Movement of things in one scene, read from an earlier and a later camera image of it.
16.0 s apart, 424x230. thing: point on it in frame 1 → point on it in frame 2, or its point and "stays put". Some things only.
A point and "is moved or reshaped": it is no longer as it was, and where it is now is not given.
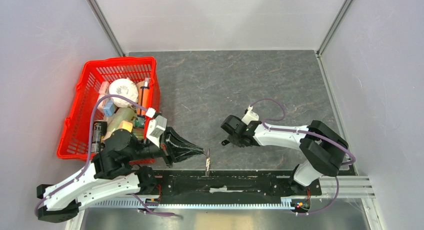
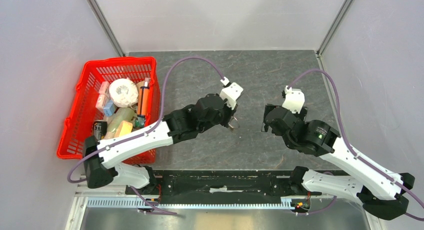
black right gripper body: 234,139 → 302,114
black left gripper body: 168,148 → 227,112
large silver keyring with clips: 208,164 is moved or reshaped
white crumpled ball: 126,88 stays put
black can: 100,129 stays put
